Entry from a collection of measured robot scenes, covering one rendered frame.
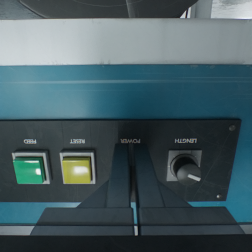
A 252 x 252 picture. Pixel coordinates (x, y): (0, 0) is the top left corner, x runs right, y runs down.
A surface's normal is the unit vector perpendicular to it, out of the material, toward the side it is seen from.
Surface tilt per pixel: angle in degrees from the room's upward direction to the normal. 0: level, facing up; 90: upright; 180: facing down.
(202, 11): 90
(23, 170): 90
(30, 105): 90
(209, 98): 90
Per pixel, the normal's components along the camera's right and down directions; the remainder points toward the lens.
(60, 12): 0.00, 0.29
